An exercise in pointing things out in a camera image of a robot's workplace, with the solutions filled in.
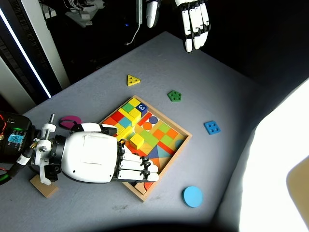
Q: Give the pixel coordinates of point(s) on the wooden tray of coloured blocks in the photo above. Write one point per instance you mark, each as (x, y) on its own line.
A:
(179, 142)

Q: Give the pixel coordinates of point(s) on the white vertical strip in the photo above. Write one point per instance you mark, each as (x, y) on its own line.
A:
(139, 12)

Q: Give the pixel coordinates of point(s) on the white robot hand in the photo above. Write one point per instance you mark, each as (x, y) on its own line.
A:
(195, 24)
(89, 157)

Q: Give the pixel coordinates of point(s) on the yellow triangle block with holes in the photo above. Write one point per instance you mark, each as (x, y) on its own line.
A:
(132, 80)

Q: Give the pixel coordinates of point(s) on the glowing white light strip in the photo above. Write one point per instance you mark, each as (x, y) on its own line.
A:
(24, 54)

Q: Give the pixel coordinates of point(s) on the magenta round disc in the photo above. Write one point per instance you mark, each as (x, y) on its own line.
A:
(71, 119)

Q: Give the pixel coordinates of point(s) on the grey white equipment pile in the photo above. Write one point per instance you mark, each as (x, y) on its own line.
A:
(82, 14)

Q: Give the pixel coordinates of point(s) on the white frame post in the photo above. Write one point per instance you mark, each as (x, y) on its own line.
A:
(46, 43)

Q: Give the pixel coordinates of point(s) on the grey white panel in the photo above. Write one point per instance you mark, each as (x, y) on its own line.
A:
(12, 84)

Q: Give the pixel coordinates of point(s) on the grey table cloth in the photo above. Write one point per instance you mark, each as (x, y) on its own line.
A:
(169, 67)

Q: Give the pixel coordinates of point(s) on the tan wooden rectangle block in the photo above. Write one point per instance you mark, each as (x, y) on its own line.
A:
(47, 189)

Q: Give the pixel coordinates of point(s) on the blue round disc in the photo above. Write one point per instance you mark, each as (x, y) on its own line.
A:
(192, 196)

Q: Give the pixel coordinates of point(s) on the green pentagon block with holes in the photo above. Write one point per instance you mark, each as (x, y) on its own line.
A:
(174, 96)

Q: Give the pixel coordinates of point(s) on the small white box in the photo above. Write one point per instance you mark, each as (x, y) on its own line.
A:
(49, 12)

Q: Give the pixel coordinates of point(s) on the blue square block with holes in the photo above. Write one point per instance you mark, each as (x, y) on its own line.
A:
(212, 127)

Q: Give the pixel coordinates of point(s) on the tan rounded board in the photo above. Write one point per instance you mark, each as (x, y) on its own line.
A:
(298, 186)

